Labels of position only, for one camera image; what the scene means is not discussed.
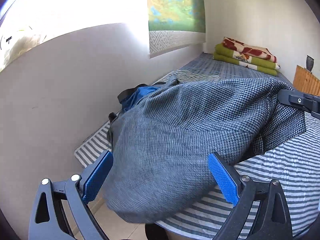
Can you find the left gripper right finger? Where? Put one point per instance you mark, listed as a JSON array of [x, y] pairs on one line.
[[272, 220]]

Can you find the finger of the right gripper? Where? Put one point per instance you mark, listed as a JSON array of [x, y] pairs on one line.
[[306, 102]]

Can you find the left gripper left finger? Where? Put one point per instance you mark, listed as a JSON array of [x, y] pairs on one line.
[[48, 218]]

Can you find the grey houndstooth jacket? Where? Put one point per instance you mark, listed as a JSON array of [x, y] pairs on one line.
[[161, 145]]

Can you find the dark speckled vase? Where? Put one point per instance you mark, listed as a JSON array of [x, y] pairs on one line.
[[309, 63]]

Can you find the red floral folded blanket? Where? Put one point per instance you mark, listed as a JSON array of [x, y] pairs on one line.
[[260, 52]]

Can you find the blue plaid bed sheet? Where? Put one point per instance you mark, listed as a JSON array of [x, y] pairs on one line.
[[206, 65]]

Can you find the dark blue black jacket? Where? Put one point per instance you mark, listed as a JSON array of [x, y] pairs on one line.
[[128, 99]]

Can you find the wooden slat bed rail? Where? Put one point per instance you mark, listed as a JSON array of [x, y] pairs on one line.
[[304, 81]]

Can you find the landscape painting wall scroll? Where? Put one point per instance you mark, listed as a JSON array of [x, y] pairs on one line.
[[175, 24]]

